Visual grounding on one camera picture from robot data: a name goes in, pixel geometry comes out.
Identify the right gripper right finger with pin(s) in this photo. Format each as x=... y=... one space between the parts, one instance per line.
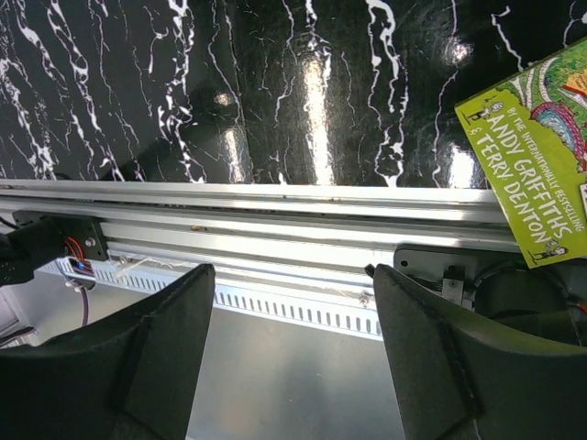
x=460 y=375

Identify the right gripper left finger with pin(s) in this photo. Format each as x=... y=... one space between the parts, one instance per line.
x=130 y=375

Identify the aluminium rail frame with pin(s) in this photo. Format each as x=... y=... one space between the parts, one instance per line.
x=313 y=238

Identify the green 65-storey treehouse book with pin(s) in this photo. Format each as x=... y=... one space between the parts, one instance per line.
x=529 y=134

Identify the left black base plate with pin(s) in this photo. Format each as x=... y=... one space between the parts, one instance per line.
x=84 y=238

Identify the slotted white cable duct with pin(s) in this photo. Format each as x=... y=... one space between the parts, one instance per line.
x=350 y=315

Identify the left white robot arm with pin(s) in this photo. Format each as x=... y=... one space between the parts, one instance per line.
x=18 y=261

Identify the left small circuit board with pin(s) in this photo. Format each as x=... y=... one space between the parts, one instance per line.
x=81 y=267

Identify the black marble pattern mat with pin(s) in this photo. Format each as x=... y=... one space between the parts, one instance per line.
x=349 y=93

